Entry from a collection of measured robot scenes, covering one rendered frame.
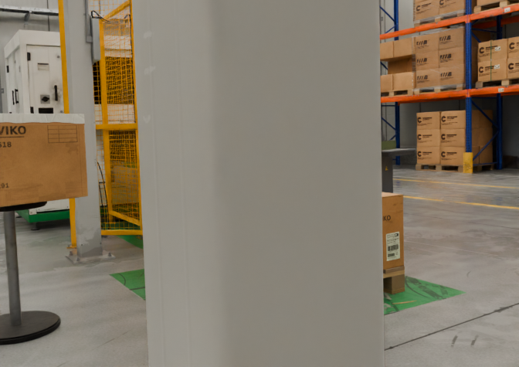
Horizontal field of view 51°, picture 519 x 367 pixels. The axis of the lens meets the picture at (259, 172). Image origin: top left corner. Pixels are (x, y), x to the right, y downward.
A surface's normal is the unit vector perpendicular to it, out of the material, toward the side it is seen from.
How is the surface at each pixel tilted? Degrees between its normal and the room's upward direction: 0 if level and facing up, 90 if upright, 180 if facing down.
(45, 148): 90
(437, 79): 90
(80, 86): 90
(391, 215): 90
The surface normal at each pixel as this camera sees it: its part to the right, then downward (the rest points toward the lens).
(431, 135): -0.81, 0.05
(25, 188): 0.77, 0.03
